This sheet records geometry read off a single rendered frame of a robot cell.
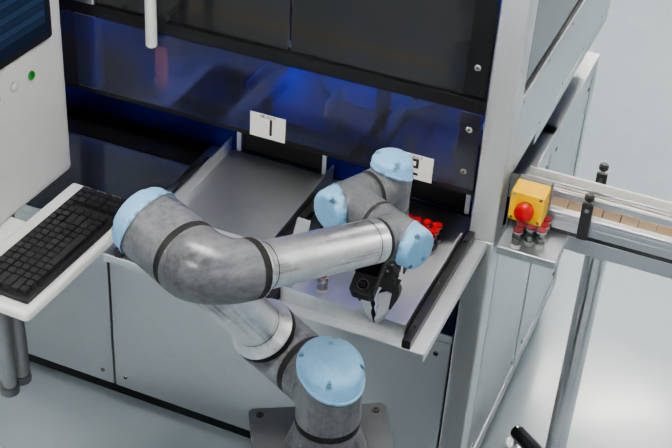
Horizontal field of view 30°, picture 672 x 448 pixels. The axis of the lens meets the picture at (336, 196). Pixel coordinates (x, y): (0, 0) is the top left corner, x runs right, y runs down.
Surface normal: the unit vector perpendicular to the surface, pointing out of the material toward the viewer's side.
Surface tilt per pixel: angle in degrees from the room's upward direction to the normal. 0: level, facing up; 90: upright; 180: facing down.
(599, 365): 0
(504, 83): 90
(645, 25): 0
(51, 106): 90
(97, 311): 90
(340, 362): 7
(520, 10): 90
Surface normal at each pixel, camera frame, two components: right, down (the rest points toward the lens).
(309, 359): 0.14, -0.76
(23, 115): 0.91, 0.28
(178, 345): -0.39, 0.50
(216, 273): 0.22, 0.12
